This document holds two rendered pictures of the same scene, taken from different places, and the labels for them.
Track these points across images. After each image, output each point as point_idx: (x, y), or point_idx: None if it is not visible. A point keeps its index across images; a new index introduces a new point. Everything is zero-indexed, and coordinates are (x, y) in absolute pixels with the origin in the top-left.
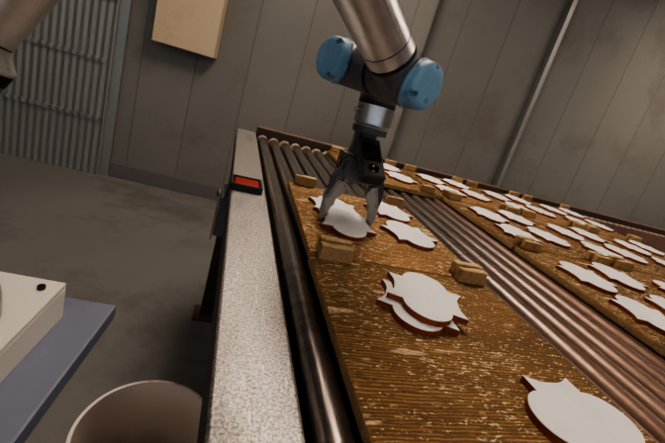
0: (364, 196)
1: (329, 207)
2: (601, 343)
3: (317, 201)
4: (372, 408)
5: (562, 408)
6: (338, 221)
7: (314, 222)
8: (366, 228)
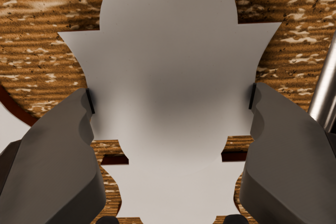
0: (101, 180)
1: (268, 97)
2: None
3: (226, 197)
4: None
5: None
6: (205, 63)
7: (280, 59)
8: (96, 52)
